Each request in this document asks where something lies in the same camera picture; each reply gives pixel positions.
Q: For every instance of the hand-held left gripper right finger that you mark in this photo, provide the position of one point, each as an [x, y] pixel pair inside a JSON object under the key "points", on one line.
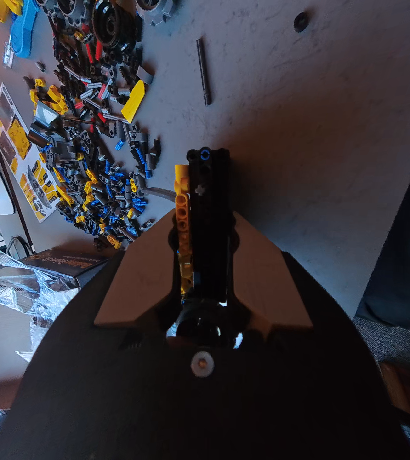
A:
{"points": [[269, 287]]}

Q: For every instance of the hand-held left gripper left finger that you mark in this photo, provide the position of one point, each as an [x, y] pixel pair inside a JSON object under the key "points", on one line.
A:
{"points": [[136, 287]]}

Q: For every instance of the yellow toy brick vehicle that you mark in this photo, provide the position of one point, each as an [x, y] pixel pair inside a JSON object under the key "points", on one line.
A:
{"points": [[208, 201]]}

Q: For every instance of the small black round piece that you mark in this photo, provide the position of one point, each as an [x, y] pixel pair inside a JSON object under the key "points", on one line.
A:
{"points": [[301, 21]]}

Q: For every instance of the grey desk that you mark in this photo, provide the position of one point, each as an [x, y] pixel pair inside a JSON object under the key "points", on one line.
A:
{"points": [[298, 143]]}

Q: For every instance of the dark blue cardboard kit box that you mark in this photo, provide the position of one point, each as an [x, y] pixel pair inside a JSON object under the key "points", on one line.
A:
{"points": [[65, 267]]}

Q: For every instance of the clear plastic bags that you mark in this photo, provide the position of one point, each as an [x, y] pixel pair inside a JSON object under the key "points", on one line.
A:
{"points": [[21, 298]]}

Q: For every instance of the pile of small brick parts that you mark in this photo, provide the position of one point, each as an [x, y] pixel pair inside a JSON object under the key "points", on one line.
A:
{"points": [[93, 161]]}

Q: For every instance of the wooden furniture leg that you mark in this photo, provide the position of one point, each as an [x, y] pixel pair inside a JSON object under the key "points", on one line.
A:
{"points": [[409, 388]]}

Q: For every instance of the yellow curved panel piece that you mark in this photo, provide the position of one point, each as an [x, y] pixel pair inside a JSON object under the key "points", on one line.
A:
{"points": [[133, 102]]}

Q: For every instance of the yellow and grey sticker sheet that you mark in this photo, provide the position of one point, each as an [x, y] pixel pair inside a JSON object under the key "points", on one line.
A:
{"points": [[18, 143]]}

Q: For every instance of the dark grey axle rod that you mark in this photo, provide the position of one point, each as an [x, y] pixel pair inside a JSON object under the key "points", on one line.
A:
{"points": [[203, 72]]}

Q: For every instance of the black rubber tyre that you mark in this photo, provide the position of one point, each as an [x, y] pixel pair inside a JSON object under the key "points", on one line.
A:
{"points": [[115, 21]]}

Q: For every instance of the grey wheel hub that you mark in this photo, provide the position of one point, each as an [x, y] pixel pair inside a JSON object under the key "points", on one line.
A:
{"points": [[154, 14], [72, 9]]}

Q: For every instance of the blue brick separator tool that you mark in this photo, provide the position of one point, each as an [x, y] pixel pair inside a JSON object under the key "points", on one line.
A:
{"points": [[25, 32]]}

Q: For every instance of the yellow brick assembly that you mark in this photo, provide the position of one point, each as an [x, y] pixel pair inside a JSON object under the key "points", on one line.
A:
{"points": [[2, 10]]}

